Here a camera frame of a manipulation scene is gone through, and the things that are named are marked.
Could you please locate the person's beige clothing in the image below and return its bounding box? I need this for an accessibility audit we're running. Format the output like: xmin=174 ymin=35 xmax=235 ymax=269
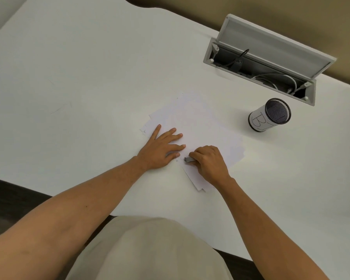
xmin=65 ymin=215 xmax=234 ymax=280

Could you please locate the person's right forearm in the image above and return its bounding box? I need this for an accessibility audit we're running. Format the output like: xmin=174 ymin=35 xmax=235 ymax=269
xmin=217 ymin=178 xmax=331 ymax=280

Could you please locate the stack of white paper sheets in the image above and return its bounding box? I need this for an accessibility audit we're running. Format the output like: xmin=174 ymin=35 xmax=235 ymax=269
xmin=139 ymin=92 xmax=246 ymax=193

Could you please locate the person's right hand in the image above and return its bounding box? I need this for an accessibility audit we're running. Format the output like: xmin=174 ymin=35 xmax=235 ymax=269
xmin=188 ymin=145 xmax=233 ymax=188

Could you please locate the grey desk cable box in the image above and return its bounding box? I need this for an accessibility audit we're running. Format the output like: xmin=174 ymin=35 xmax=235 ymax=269
xmin=203 ymin=37 xmax=317 ymax=107

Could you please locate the white cable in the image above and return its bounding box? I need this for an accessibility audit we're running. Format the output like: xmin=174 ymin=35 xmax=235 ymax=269
xmin=252 ymin=73 xmax=298 ymax=95

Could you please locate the grey cable box lid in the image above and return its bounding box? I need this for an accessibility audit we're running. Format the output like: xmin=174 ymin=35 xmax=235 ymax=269
xmin=217 ymin=14 xmax=337 ymax=81

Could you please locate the black mesh labelled pen cup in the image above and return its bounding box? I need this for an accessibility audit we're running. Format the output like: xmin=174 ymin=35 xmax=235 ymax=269
xmin=249 ymin=98 xmax=292 ymax=133

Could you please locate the black cable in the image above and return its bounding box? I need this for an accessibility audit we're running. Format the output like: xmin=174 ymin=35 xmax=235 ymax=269
xmin=221 ymin=49 xmax=250 ymax=71

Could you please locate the person's left forearm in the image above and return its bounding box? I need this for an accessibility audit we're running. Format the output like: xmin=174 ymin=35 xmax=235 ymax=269
xmin=0 ymin=156 xmax=149 ymax=280

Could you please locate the person's left hand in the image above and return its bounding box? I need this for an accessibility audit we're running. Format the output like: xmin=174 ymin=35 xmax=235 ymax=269
xmin=136 ymin=124 xmax=186 ymax=172

